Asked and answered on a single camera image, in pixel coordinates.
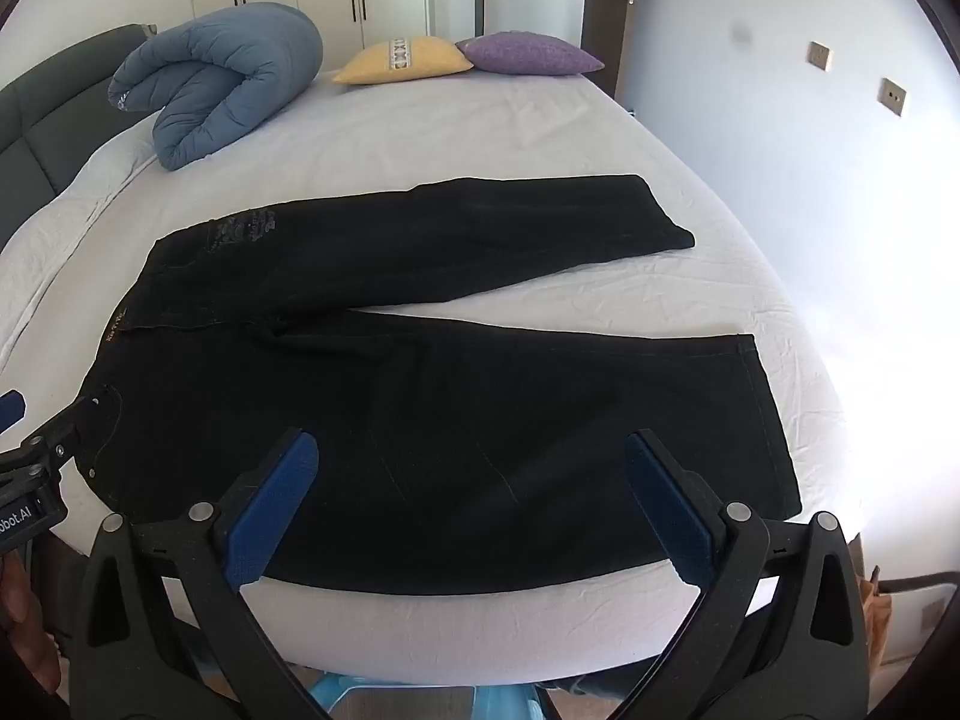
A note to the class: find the brown paper bag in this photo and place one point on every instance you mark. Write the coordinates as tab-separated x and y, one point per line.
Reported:
877	615

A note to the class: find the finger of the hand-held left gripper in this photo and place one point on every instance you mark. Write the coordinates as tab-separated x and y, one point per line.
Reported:
9	409
64	431

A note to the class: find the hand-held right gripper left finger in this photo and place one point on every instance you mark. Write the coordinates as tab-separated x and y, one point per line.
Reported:
276	514

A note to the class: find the black pants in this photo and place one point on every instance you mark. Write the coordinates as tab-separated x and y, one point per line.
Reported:
450	390

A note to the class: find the blue folded duvet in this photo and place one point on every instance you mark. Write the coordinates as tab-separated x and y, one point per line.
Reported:
217	75

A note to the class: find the person's left hand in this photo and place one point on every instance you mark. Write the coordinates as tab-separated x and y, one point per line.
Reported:
22	615

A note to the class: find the dark brown door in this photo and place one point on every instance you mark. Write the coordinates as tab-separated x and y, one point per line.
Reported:
604	30

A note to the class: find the blue stool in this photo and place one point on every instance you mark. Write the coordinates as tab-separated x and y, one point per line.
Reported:
480	701

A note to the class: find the yellow pillow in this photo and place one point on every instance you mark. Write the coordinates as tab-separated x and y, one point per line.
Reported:
405	60

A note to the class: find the white bed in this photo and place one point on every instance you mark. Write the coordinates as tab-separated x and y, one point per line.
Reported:
487	135

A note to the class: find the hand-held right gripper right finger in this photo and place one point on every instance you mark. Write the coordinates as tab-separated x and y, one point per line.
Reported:
669	514

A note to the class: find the grey headboard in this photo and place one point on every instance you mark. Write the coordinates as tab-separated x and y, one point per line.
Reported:
52	112

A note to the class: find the purple pillow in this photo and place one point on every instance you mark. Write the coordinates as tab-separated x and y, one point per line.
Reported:
525	54

